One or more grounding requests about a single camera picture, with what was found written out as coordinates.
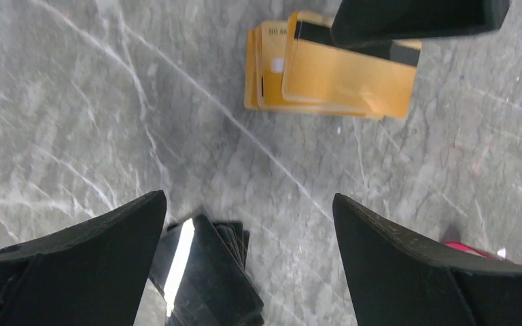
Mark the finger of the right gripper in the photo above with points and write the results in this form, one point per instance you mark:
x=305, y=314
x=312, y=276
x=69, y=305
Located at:
x=361, y=22

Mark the red leather card holder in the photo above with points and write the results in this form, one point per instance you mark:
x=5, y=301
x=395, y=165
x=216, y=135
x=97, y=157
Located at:
x=468, y=249

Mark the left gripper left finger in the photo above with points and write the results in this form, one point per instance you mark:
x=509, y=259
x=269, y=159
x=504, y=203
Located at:
x=92, y=273

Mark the single gold credit card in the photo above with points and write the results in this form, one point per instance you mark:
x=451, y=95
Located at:
x=378, y=78

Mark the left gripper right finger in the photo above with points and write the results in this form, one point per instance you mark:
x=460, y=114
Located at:
x=396, y=276

